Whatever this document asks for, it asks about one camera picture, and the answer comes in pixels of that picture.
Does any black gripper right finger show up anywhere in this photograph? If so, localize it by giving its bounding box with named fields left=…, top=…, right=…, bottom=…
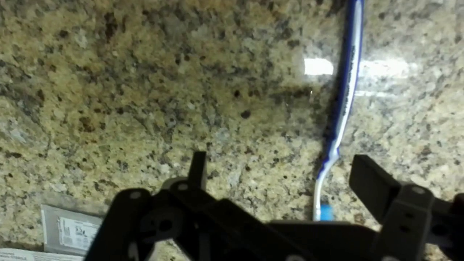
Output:
left=349, top=154, right=464, bottom=261

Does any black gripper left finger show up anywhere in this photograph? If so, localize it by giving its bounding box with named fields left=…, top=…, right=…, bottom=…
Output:
left=84, top=150, right=310, bottom=261

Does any blue white toothbrush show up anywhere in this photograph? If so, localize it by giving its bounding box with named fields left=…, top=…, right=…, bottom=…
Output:
left=312, top=0, right=365, bottom=221

